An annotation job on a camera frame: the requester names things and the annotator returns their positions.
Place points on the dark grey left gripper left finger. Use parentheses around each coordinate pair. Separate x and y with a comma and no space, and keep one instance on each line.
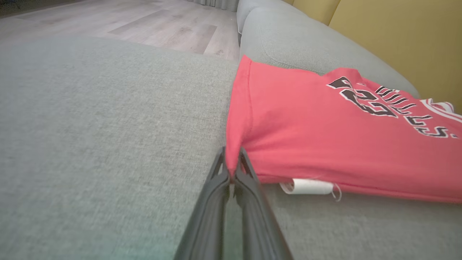
(213,216)

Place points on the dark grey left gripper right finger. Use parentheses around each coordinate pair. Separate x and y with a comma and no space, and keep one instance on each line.
(256,224)

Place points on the red basketball jersey white trim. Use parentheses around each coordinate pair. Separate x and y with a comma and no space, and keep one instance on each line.
(306,137)

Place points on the yellow and grey sofa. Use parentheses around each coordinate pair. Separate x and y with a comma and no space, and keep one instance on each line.
(90,126)

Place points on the grey pleated curtain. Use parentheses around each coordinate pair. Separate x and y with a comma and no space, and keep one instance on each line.
(216,3)

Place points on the yellow sofa backrest cushion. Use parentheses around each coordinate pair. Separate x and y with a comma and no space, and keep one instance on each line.
(404,39)
(314,9)

